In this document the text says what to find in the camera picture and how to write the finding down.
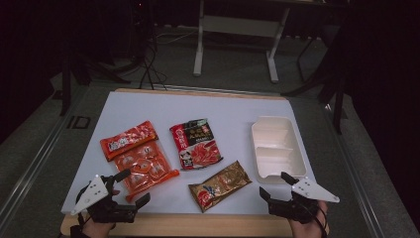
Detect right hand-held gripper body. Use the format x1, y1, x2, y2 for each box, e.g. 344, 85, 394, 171
267, 177, 341, 224

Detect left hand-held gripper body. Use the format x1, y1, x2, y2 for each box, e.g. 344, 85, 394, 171
69, 174, 139, 224

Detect wooden table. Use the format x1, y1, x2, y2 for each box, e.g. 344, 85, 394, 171
59, 87, 330, 238

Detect black chair legs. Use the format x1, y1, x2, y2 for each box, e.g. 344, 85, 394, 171
281, 31, 351, 135

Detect white metal desk frame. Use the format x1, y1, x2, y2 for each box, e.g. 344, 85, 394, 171
192, 0, 291, 83

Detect person's right hand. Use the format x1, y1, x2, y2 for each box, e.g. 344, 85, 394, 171
288, 200, 330, 238

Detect gold foil packet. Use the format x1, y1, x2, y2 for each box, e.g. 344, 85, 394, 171
187, 160, 253, 213

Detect red and black sauce packet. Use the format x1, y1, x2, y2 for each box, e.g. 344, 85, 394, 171
169, 118, 224, 172

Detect person's left hand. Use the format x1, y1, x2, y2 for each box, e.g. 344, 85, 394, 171
81, 220, 117, 238

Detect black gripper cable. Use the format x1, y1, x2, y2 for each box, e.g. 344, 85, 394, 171
76, 191, 86, 230
310, 203, 329, 238

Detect orange snack packet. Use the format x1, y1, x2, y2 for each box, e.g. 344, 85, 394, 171
99, 120, 180, 203

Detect black floor cables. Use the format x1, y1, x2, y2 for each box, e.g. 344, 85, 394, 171
138, 31, 168, 91

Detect white compartment container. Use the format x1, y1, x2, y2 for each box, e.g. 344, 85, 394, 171
251, 115, 308, 185

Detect white table mat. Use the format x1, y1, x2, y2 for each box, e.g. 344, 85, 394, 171
60, 91, 323, 215

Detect black metal stand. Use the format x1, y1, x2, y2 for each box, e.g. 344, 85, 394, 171
58, 43, 132, 117

